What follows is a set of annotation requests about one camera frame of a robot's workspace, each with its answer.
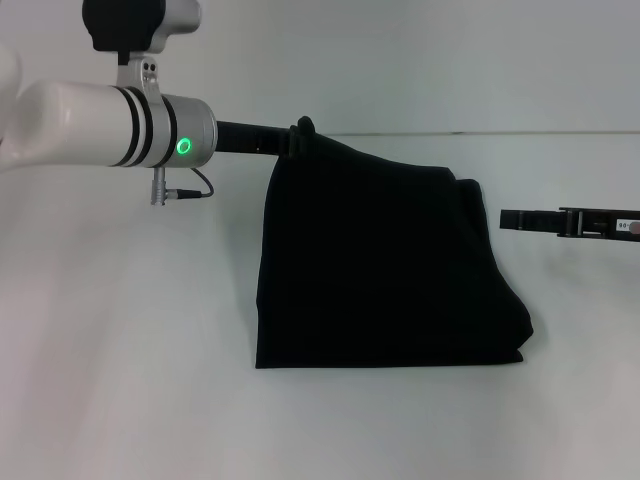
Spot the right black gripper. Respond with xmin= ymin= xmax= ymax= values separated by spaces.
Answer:
xmin=499 ymin=206 xmax=640 ymax=242

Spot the black shirt with white print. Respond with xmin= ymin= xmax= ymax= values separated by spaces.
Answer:
xmin=253 ymin=127 xmax=537 ymax=372

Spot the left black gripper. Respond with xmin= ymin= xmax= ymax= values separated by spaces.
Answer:
xmin=214 ymin=115 xmax=320 ymax=162

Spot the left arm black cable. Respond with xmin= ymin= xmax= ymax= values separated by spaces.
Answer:
xmin=148 ymin=166 xmax=216 ymax=207

